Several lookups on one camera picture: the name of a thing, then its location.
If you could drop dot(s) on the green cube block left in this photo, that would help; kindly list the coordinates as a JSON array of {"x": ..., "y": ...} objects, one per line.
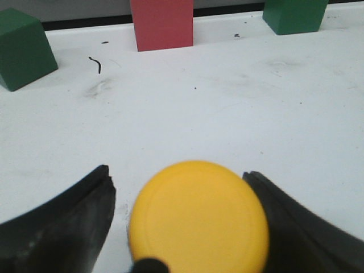
[{"x": 26, "y": 54}]

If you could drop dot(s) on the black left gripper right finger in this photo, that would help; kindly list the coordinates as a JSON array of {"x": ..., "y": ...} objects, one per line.
[{"x": 301, "y": 241}]

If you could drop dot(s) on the green cube block centre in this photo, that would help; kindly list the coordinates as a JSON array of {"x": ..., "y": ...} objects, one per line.
[{"x": 286, "y": 17}]

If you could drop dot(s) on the pink cube block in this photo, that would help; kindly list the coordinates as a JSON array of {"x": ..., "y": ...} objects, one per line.
[{"x": 162, "y": 24}]

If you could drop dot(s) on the yellow push button switch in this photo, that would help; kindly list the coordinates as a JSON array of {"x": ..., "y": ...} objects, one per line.
[{"x": 198, "y": 216}]

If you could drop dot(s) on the green cube block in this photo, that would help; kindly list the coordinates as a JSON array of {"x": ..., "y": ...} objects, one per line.
[
  {"x": 286, "y": 17},
  {"x": 26, "y": 54}
]

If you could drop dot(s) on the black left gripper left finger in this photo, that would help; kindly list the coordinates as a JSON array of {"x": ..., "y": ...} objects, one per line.
[{"x": 66, "y": 234}]

